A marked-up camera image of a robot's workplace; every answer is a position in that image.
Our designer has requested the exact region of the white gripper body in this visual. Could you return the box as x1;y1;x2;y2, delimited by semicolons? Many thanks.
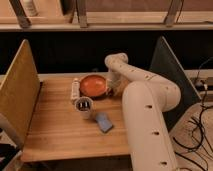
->
107;70;129;94

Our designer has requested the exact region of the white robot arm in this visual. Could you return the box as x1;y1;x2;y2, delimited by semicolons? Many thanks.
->
105;53;181;171

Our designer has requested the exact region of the orange plate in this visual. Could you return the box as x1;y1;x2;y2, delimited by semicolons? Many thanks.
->
80;75;107;98

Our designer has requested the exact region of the blue sponge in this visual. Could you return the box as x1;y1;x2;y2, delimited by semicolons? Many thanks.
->
95;112;113;133

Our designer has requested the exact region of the dark right side panel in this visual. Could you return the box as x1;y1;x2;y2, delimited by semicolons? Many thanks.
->
149;36;201;131

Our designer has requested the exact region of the left wooden side panel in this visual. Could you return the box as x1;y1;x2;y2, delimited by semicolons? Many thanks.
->
0;39;40;148

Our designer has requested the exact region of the wooden shelf rail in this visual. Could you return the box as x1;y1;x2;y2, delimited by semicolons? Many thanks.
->
0;11;213;32

